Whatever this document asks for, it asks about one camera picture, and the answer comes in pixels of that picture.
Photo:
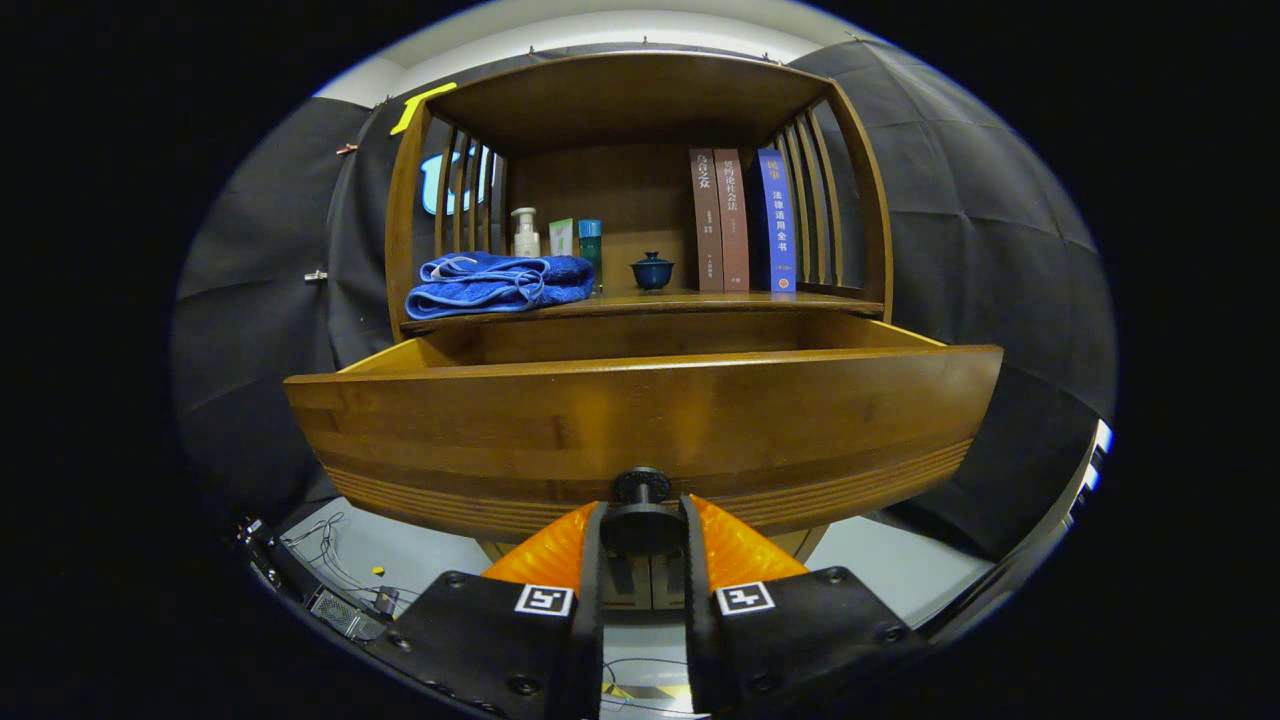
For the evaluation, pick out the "dark brown book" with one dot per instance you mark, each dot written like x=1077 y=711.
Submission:
x=705 y=220

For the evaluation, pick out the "wooden countertop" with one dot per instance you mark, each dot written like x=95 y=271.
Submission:
x=700 y=303

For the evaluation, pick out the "white board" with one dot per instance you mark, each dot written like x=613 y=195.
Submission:
x=1100 y=440

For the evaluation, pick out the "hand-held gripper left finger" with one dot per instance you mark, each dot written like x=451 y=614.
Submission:
x=590 y=640

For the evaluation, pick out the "teal bottle blue cap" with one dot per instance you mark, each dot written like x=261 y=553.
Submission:
x=590 y=240

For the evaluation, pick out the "white pump bottle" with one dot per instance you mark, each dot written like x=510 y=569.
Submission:
x=526 y=240

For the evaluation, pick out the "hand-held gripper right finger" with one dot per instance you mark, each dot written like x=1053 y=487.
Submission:
x=700 y=640

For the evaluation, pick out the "white green tube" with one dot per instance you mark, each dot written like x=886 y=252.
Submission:
x=561 y=238

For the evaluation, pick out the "dark floor equipment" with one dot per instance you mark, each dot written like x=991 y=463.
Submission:
x=345 y=612

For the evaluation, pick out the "reddish brown book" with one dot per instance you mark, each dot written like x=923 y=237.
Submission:
x=733 y=220

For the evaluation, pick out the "black drawer knob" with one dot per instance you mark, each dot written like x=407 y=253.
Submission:
x=643 y=525

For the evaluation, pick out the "wooden drawer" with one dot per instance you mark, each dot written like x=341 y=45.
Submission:
x=640 y=420

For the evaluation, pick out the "blue book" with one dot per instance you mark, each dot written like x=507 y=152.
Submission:
x=778 y=220

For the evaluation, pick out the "wooden cabinet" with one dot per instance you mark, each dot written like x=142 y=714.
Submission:
x=620 y=100

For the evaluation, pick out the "blue folded towel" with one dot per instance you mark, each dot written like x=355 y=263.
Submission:
x=480 y=290

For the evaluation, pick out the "blue lidded teacup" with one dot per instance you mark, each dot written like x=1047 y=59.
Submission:
x=652 y=272

